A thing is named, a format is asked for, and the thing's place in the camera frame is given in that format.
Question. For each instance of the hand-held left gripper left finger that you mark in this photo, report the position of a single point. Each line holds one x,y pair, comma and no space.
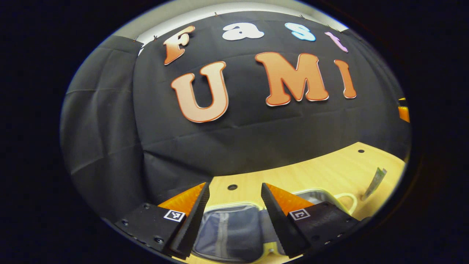
194,223

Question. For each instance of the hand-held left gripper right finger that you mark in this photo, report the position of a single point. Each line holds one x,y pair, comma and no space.
280,223

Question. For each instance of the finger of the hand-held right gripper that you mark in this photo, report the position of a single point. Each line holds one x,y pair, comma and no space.
403,112

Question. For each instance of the large white green tube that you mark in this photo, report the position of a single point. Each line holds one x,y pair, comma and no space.
373,183

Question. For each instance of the black backdrop cloth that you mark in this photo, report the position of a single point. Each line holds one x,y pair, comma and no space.
238,135

